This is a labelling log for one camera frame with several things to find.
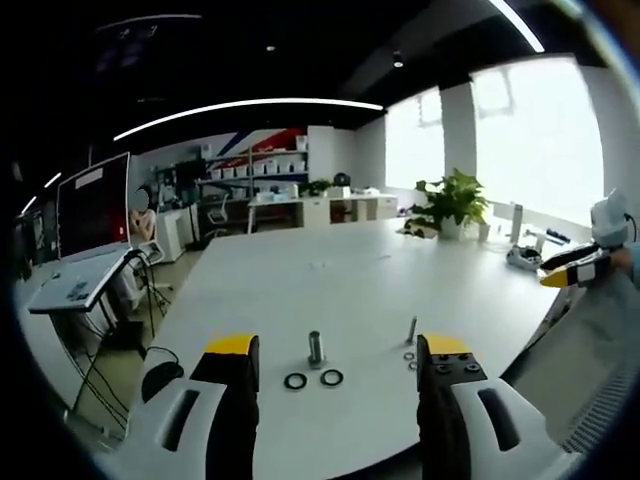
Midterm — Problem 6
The white tilted stand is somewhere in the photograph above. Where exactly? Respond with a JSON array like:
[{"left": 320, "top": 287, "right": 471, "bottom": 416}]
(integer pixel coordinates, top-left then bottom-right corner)
[{"left": 26, "top": 247, "right": 135, "bottom": 316}]

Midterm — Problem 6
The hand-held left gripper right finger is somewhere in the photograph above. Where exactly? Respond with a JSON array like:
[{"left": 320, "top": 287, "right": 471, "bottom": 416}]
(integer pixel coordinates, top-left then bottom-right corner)
[{"left": 415, "top": 332, "right": 574, "bottom": 480}]

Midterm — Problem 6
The green potted plant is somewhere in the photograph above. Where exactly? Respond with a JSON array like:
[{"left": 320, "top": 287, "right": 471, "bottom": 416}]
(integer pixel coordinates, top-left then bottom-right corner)
[{"left": 415, "top": 167, "right": 490, "bottom": 239}]

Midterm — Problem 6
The black computer mouse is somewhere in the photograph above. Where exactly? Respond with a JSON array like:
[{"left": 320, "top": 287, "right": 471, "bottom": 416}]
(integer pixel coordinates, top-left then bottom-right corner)
[{"left": 140, "top": 361, "right": 186, "bottom": 403}]

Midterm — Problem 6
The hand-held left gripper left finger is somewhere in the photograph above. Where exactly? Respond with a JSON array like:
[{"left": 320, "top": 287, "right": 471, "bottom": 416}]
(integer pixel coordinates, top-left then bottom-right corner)
[{"left": 105, "top": 332, "right": 262, "bottom": 480}]

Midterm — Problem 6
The white office chair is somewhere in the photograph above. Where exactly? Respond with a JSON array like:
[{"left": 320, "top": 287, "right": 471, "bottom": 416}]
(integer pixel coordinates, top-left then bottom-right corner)
[{"left": 206, "top": 192, "right": 232, "bottom": 240}]

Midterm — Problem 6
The person's right hand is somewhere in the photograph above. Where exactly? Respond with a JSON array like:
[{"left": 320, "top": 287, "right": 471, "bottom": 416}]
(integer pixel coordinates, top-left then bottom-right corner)
[{"left": 612, "top": 247, "right": 637, "bottom": 275}]

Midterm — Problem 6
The long ceiling light strip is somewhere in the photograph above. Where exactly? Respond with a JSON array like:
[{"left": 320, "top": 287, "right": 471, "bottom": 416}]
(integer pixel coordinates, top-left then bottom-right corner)
[{"left": 113, "top": 97, "right": 386, "bottom": 143}]

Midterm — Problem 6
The white device on table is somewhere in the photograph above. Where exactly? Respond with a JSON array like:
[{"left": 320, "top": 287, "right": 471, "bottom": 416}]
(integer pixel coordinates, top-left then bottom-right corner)
[{"left": 505, "top": 230, "right": 545, "bottom": 273}]

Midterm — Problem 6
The white office desk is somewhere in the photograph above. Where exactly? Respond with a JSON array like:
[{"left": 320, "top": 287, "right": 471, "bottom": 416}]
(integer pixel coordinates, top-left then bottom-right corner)
[{"left": 247, "top": 192, "right": 400, "bottom": 235}]

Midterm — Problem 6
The large dark screen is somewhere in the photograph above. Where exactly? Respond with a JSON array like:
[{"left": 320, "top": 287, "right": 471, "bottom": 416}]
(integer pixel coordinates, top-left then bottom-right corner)
[{"left": 55, "top": 151, "right": 134, "bottom": 262}]

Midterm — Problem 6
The shelf with white boxes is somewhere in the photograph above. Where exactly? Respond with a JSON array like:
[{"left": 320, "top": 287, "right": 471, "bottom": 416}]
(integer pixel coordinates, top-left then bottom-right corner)
[{"left": 198, "top": 133, "right": 311, "bottom": 194}]

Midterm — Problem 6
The black mouse cable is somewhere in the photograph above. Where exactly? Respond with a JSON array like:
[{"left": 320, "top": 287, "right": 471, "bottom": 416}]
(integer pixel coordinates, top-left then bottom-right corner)
[{"left": 147, "top": 344, "right": 197, "bottom": 377}]

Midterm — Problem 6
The short ceiling light strip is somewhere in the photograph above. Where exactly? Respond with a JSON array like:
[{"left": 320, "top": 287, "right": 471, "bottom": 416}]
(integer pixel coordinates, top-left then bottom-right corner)
[{"left": 487, "top": 0, "right": 547, "bottom": 54}]

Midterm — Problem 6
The large threaded stud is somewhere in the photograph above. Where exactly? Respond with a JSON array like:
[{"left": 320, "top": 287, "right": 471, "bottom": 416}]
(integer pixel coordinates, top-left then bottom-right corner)
[{"left": 306, "top": 329, "right": 327, "bottom": 371}]

